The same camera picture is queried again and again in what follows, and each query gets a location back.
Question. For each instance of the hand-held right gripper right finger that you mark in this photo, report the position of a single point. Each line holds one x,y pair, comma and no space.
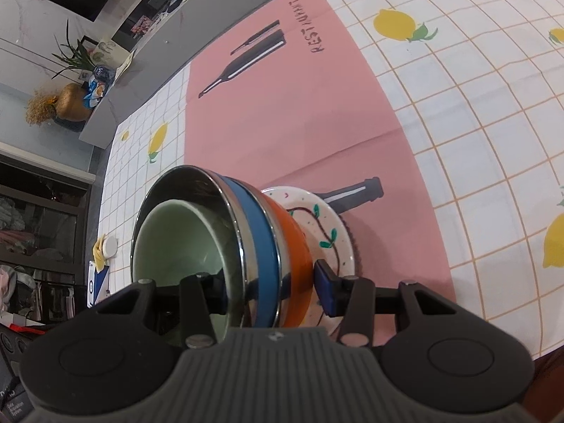
326,288

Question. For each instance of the blue and white box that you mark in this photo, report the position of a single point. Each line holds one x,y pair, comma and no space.
97,284

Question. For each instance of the small white cup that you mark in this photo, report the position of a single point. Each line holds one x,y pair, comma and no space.
110,246

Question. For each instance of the white printed bag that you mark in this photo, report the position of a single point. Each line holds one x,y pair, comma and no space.
112,53

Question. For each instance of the orange steel bowl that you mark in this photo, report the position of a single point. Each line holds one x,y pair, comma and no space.
293,246

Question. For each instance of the green ceramic bowl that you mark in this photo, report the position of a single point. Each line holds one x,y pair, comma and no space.
176,242

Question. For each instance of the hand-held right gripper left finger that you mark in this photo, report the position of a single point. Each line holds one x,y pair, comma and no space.
211,293

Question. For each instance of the yellow cloth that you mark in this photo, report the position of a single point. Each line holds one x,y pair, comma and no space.
98,253

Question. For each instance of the snack packets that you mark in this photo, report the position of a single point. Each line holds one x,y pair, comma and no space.
94,92

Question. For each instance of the dried flower bunch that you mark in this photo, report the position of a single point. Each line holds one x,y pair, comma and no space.
39,108

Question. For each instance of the pink photo card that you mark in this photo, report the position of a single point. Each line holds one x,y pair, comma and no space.
141,25

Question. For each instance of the checked lemon tablecloth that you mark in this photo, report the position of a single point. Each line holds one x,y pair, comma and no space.
484,119

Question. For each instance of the blue steel bowl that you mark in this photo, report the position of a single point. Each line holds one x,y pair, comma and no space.
257,246

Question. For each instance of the gold vase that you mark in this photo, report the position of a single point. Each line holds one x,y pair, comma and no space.
74,101

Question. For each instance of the painted white plate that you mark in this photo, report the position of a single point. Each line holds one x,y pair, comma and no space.
326,224

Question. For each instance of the blue glass vase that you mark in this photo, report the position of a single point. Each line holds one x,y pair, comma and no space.
103,72

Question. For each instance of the dark storage shelf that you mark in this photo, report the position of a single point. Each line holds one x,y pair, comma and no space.
39,220

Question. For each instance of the pink printed placemat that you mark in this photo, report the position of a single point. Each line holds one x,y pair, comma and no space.
286,105

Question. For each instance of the green leafy plant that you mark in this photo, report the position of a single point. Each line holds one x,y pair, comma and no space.
75,55

